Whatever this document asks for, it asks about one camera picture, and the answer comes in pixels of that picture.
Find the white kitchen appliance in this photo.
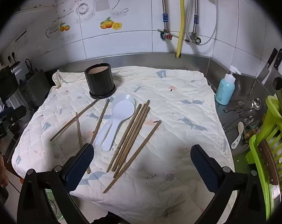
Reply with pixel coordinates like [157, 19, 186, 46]
[9, 62, 27, 80]

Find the clear plastic container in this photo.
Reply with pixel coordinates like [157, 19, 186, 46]
[5, 87, 36, 112]

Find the stainless steel tumbler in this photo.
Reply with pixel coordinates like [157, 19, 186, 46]
[272, 77, 282, 117]

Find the wooden handled knife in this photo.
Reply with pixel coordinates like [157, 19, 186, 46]
[258, 140, 281, 206]

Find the white paper wall label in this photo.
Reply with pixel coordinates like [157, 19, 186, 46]
[15, 30, 29, 49]

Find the white plastic rice spoon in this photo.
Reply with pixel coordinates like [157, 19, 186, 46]
[102, 100, 136, 152]
[93, 94, 137, 148]

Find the metal spoon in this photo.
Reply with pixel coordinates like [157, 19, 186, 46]
[239, 115, 263, 126]

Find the set of wooden chopsticks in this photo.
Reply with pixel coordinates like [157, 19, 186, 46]
[50, 98, 162, 194]

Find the black utensil holder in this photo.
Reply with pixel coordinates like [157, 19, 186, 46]
[84, 63, 117, 99]

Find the blue soap pump bottle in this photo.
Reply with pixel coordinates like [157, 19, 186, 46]
[214, 65, 242, 105]

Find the braided metal hose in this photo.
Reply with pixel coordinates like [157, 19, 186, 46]
[160, 0, 169, 29]
[192, 0, 200, 32]

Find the green plastic dish rack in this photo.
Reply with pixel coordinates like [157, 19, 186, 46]
[245, 95, 282, 220]

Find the white ceramic spoon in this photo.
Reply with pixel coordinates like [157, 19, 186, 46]
[230, 121, 244, 149]

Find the steel water valve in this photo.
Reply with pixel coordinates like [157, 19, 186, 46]
[185, 31, 202, 45]

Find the black power cable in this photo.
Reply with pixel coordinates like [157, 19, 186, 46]
[25, 58, 34, 75]

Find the white plastic hose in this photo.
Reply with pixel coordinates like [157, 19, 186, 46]
[185, 0, 219, 46]

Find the water valve with red knob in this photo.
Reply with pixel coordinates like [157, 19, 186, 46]
[157, 28, 174, 41]

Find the quilted printed cloth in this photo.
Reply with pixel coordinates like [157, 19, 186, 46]
[11, 65, 236, 217]

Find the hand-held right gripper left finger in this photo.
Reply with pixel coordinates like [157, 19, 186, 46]
[17, 142, 95, 224]

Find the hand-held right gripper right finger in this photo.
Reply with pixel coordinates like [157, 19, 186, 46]
[190, 144, 270, 224]

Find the black kitchen appliance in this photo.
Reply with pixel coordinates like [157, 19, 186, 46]
[19, 69, 50, 108]

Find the steel cleaver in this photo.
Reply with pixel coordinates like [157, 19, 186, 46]
[256, 47, 279, 84]

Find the yellow gas hose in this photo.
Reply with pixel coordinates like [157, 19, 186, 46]
[175, 0, 188, 59]

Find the small steel measuring cup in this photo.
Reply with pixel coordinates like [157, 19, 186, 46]
[251, 97, 263, 110]

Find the metal kitchen tool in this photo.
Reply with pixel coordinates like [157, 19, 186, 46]
[223, 100, 252, 113]

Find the black handled kitchen knife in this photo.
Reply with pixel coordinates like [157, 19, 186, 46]
[270, 48, 282, 75]

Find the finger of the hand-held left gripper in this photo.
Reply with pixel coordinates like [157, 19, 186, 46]
[0, 105, 27, 128]

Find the person's left hand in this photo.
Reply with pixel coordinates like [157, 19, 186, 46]
[0, 153, 10, 188]

